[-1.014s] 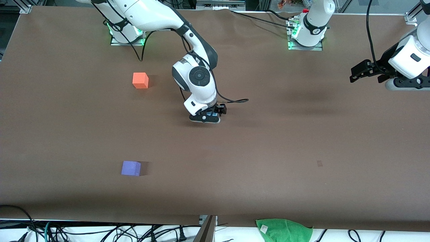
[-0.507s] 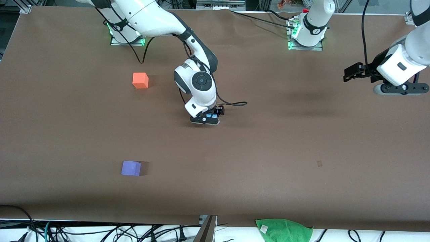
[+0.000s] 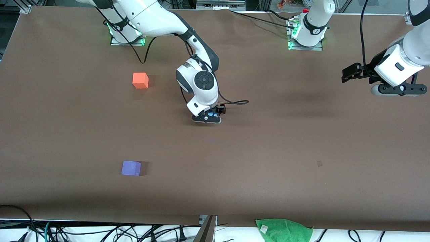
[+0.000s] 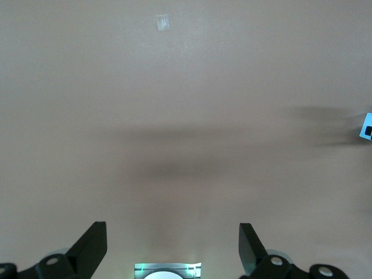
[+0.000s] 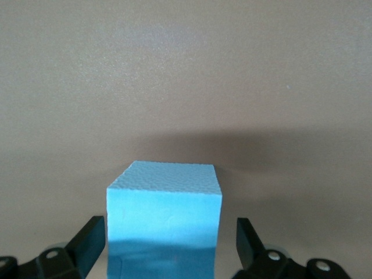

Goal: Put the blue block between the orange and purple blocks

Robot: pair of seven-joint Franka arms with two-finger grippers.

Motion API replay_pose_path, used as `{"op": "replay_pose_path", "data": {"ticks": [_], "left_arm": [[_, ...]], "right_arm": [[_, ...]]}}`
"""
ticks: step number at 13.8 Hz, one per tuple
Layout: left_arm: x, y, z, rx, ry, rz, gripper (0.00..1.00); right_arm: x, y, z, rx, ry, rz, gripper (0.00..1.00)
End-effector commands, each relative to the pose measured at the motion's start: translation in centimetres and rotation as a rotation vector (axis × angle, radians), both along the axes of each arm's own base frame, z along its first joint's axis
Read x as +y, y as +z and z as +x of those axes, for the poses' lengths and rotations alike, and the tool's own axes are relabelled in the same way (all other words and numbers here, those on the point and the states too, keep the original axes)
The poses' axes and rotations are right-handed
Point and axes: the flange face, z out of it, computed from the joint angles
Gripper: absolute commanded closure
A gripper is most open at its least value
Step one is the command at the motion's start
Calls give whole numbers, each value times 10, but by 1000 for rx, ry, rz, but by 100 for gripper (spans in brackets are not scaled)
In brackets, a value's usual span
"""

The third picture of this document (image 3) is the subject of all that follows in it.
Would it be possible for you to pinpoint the orange foam block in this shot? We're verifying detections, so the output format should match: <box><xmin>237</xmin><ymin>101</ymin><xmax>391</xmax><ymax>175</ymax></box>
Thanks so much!
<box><xmin>132</xmin><ymin>72</ymin><xmax>149</xmax><ymax>89</ymax></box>

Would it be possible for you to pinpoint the purple foam block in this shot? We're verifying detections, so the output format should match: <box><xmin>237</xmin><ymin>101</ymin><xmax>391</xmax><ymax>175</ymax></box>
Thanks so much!
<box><xmin>121</xmin><ymin>161</ymin><xmax>141</xmax><ymax>176</ymax></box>

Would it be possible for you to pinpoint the brown table cover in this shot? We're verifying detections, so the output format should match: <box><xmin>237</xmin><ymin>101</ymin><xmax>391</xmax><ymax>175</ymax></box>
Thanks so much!
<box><xmin>0</xmin><ymin>6</ymin><xmax>430</xmax><ymax>232</ymax></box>

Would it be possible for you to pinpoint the green cloth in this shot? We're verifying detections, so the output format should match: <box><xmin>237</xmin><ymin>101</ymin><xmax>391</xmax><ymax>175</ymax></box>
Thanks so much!
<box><xmin>255</xmin><ymin>218</ymin><xmax>313</xmax><ymax>242</ymax></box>

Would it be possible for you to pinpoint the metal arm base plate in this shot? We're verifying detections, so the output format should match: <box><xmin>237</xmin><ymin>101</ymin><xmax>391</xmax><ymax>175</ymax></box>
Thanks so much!
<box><xmin>286</xmin><ymin>18</ymin><xmax>324</xmax><ymax>51</ymax></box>
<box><xmin>110</xmin><ymin>32</ymin><xmax>146</xmax><ymax>46</ymax></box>

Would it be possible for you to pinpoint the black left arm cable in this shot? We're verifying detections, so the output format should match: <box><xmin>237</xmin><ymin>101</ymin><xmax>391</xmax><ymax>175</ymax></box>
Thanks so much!
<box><xmin>359</xmin><ymin>0</ymin><xmax>372</xmax><ymax>79</ymax></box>

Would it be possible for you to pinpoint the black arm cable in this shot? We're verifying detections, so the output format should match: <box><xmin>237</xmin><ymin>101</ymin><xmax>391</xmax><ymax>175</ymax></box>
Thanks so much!
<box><xmin>359</xmin><ymin>0</ymin><xmax>372</xmax><ymax>79</ymax></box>
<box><xmin>94</xmin><ymin>5</ymin><xmax>250</xmax><ymax>105</ymax></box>

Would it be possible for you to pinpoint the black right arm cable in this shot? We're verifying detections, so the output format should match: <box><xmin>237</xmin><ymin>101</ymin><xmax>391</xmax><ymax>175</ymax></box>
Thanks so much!
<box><xmin>94</xmin><ymin>5</ymin><xmax>250</xmax><ymax>105</ymax></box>

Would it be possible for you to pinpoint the aluminium frame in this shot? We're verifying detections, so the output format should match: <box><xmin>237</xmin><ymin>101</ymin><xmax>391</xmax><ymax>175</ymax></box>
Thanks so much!
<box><xmin>196</xmin><ymin>0</ymin><xmax>246</xmax><ymax>11</ymax></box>

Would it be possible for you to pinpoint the grey metal post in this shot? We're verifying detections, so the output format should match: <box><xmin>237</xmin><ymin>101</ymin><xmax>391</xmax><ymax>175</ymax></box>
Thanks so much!
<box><xmin>193</xmin><ymin>215</ymin><xmax>218</xmax><ymax>242</ymax></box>

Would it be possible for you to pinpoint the aluminium frame bar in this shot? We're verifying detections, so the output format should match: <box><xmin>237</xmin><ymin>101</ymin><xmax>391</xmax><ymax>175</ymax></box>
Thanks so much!
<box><xmin>18</xmin><ymin>0</ymin><xmax>33</xmax><ymax>14</ymax></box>

